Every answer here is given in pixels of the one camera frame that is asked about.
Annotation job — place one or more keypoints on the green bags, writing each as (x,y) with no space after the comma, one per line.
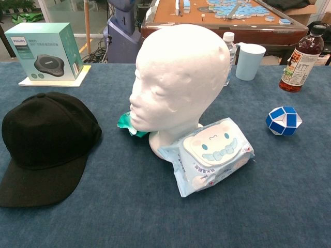
(26,18)

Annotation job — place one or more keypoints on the brown mahjong table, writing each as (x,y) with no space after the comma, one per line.
(258,33)

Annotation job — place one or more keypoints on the clear water bottle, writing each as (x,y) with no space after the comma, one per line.
(231,51)

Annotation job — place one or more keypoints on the teal Philips speaker box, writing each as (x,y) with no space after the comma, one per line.
(44,51)

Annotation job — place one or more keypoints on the light blue wet wipes pack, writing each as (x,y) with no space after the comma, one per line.
(207,160)

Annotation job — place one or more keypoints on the black cloth heap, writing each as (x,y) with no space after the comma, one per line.
(287,3)

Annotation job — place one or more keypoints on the dark tea drink bottle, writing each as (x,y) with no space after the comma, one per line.
(302,56)

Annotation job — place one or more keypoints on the cardboard box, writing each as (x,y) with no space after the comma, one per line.
(302,16)

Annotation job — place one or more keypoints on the light blue plastic cup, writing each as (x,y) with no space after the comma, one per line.
(248,64)

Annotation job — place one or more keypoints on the white printed carton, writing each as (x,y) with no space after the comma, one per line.
(323,60)

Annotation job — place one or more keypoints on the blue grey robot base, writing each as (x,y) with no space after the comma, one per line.
(124,38)

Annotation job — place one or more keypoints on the white foam mannequin head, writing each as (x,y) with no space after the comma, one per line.
(175,77)

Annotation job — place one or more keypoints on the wooden pole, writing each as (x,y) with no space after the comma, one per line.
(87,25)

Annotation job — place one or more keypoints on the white flat square board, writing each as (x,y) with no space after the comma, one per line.
(77,83)

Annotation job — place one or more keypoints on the blue white snake puzzle ball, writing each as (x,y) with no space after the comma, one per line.
(283,121)

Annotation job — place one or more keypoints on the blue white mahjong tile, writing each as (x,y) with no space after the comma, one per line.
(284,21)
(271,18)

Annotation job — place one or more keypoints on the black baseball cap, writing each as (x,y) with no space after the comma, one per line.
(46,129)

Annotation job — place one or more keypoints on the green crumpled plastic packet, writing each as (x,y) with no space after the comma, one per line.
(125,121)

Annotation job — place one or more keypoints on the blue mahjong tile heap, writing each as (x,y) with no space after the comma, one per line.
(240,10)

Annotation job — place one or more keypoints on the blue table cloth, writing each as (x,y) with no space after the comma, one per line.
(103,206)

